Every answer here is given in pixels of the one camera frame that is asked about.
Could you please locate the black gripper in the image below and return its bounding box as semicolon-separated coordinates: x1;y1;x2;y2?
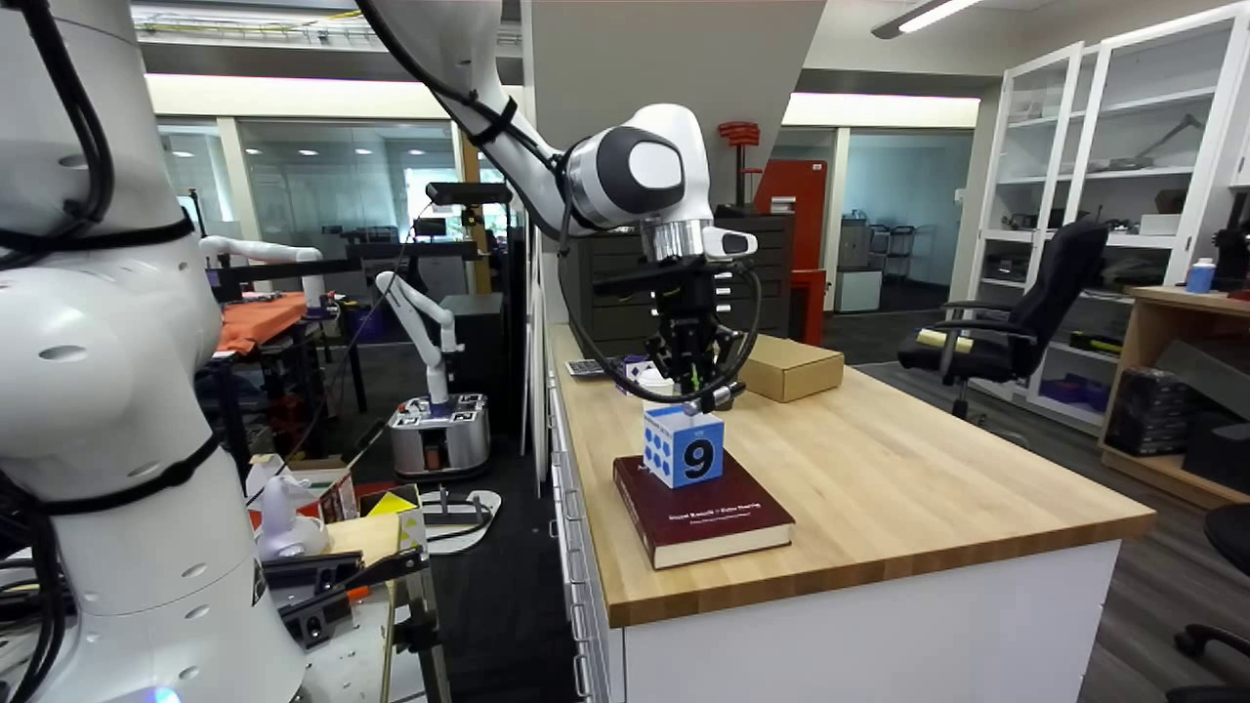
646;257;750;407

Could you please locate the blue white number box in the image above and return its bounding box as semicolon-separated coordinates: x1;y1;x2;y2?
640;403;732;491

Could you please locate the brown cardboard box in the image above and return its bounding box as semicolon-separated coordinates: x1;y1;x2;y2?
737;334;851;407

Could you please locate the dark red hardcover book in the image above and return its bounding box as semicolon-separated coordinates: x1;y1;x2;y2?
611;446;801;573

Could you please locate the red metal cabinet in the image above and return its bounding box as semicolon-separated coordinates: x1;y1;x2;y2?
753;158;831;343

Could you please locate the white table drawer cabinet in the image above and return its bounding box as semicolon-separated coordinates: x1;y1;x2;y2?
541;325;1125;703

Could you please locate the black office chair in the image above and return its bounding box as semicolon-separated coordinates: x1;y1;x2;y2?
894;215;1112;424

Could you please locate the ceiling light strip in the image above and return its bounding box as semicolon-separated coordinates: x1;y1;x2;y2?
873;0;984;38

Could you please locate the orange cloth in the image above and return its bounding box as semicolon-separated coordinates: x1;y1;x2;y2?
210;290;313;360

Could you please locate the wooden workbench with shelves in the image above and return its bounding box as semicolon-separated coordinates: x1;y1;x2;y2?
1097;282;1250;516

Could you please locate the tall white shelf cabinet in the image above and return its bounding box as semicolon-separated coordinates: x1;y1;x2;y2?
971;4;1250;425

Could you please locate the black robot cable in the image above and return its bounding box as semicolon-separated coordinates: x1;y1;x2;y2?
0;0;200;267

